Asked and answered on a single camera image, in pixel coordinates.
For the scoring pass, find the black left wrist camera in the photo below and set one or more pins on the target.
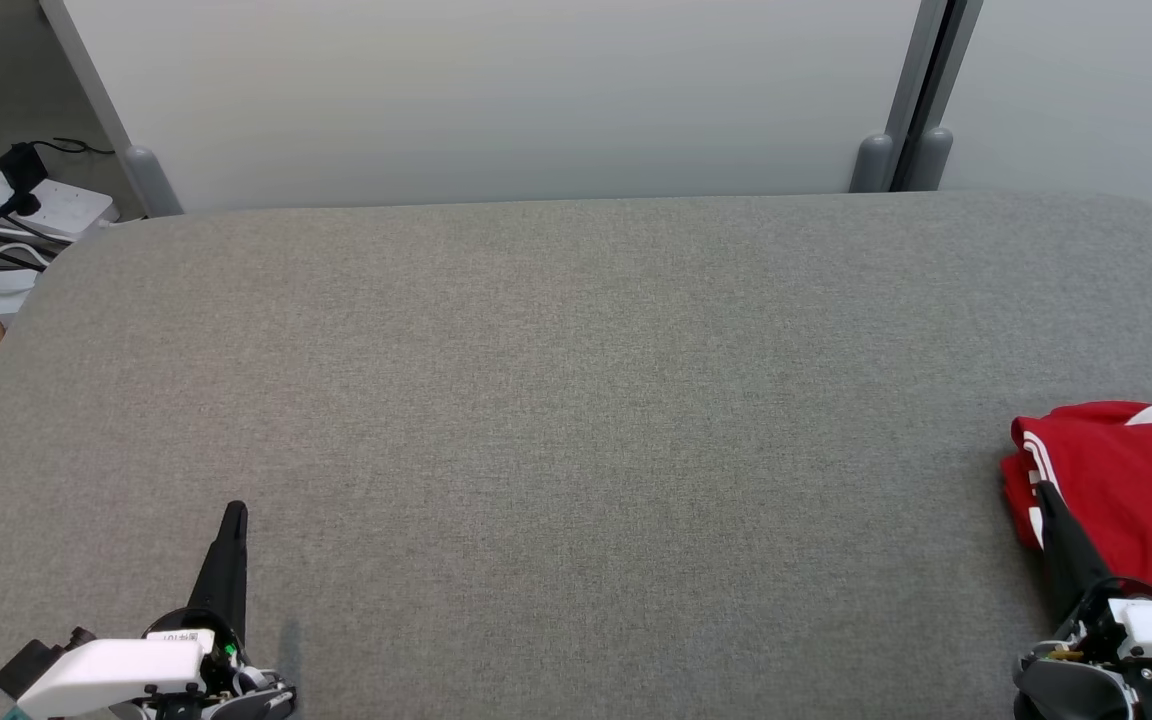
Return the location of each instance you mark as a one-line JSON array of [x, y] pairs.
[[21, 668]]

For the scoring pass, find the red white basketball jersey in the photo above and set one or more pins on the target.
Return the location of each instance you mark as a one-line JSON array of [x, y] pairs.
[[1136, 490]]

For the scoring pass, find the black power adapter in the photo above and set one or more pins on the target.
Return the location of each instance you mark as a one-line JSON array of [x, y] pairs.
[[23, 165]]

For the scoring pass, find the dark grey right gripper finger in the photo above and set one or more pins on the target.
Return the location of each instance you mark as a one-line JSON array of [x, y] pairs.
[[1071, 560]]

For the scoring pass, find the white power strip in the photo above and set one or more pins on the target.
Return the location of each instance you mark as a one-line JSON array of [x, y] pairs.
[[71, 205]]

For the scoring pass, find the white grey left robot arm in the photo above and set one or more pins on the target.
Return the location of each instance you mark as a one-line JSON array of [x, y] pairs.
[[258, 702]]

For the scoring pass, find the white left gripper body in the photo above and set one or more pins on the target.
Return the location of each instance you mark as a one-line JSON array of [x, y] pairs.
[[106, 672]]

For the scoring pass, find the grey partition post with foot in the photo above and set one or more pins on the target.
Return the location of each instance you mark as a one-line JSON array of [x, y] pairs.
[[101, 95], [931, 155], [881, 150]]

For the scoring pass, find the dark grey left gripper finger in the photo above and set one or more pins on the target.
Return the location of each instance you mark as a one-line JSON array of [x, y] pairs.
[[226, 570]]

